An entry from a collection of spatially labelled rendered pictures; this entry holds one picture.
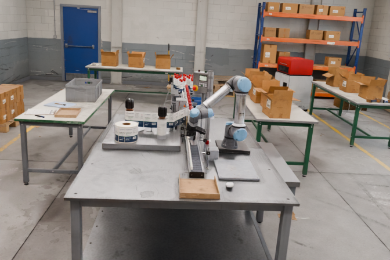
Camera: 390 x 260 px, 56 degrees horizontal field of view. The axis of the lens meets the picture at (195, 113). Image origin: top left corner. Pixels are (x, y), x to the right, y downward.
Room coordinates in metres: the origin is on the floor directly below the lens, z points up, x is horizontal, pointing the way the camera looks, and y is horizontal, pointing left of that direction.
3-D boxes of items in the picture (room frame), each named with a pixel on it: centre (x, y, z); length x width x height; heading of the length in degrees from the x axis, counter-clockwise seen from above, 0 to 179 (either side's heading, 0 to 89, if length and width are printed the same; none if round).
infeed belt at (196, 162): (3.31, 0.02, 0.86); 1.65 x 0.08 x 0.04; 4
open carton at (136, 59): (8.75, 1.46, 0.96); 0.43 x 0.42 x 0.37; 90
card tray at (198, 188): (2.32, -0.05, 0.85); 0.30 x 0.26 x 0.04; 4
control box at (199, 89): (3.43, -0.06, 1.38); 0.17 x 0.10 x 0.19; 59
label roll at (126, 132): (3.11, 0.59, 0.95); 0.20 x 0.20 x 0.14
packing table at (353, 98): (7.07, -2.98, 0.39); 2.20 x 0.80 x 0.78; 3
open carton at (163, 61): (8.82, 0.80, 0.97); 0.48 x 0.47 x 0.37; 5
